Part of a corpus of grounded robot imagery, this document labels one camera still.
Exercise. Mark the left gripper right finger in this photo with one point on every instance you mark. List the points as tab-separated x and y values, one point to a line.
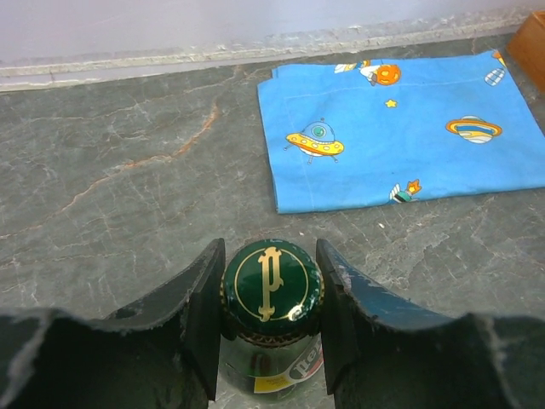
383	351

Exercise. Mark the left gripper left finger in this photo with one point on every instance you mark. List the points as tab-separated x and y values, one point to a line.
160	351

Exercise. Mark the green glass bottle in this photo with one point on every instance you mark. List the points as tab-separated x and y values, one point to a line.
271	296

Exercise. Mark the blue space print cloth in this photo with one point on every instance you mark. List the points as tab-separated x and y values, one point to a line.
386	131

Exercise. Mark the orange wooden compartment tray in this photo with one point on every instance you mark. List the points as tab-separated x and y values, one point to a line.
527	48

